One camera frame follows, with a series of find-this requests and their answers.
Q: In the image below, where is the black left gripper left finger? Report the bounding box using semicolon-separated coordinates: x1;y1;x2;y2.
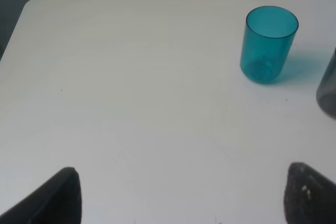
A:
1;167;82;223

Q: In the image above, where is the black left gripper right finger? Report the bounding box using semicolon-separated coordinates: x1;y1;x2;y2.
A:
283;162;335;224

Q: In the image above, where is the grey translucent plastic cup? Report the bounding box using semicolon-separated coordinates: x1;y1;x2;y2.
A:
316;50;336;119

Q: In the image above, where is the teal translucent plastic cup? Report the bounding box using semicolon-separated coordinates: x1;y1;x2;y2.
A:
240;6;299;84

